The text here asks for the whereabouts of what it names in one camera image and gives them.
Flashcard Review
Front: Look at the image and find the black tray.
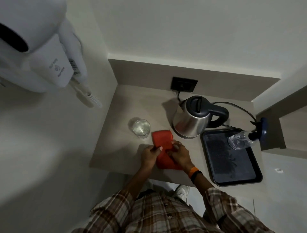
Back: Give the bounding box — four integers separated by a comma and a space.
200, 128, 263, 187

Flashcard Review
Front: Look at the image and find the clear drinking glass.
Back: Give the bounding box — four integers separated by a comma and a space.
128, 118, 151, 139

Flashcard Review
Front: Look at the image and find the stainless steel electric kettle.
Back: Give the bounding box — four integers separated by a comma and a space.
172, 96, 229, 139

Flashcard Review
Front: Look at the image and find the white wall hair dryer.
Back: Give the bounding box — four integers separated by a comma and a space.
0, 0, 88, 93

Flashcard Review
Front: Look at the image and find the red cloth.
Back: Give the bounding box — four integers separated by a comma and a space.
151, 130, 183, 171

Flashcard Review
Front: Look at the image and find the white shoe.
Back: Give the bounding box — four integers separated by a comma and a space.
173, 185, 190, 200

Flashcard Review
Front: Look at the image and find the clear spray bottle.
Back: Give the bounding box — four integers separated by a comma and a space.
228, 117, 268, 150

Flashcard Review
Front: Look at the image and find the person's left forearm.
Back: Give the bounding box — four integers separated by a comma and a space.
122, 166, 155, 204

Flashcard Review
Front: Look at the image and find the person's right forearm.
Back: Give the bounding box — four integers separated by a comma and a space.
187, 169, 216, 207

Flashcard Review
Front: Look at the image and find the orange wristband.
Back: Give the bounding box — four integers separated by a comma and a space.
188, 167, 200, 179

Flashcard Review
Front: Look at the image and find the plaid shirt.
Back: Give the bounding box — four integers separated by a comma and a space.
77, 187, 275, 233

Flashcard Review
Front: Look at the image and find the person's right hand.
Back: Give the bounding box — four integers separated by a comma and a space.
167, 141, 194, 172

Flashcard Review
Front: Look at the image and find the person's left hand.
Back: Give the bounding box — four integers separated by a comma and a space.
140, 145, 164, 171

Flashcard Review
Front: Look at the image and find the black wall socket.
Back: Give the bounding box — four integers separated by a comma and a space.
170, 76, 198, 92

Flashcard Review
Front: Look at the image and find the white hair dryer cord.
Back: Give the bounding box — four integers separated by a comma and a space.
70, 80, 103, 109

